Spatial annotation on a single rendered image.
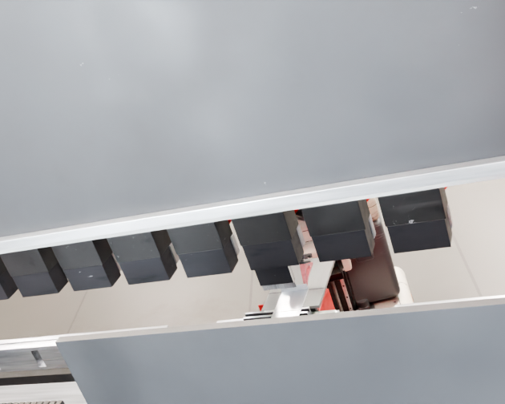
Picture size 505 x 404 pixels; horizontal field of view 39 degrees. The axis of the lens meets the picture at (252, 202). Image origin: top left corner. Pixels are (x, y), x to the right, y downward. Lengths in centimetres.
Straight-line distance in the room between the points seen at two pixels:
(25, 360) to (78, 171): 100
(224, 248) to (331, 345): 64
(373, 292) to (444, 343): 187
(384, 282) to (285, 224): 140
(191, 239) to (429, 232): 64
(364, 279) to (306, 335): 178
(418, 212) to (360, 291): 148
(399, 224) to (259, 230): 37
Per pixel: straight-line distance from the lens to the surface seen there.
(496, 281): 378
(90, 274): 222
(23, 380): 265
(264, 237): 191
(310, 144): 155
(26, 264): 232
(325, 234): 186
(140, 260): 210
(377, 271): 319
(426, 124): 149
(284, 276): 200
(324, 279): 218
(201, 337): 152
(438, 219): 180
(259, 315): 213
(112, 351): 165
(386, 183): 153
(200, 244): 199
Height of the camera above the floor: 212
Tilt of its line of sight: 23 degrees down
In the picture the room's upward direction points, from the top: 19 degrees counter-clockwise
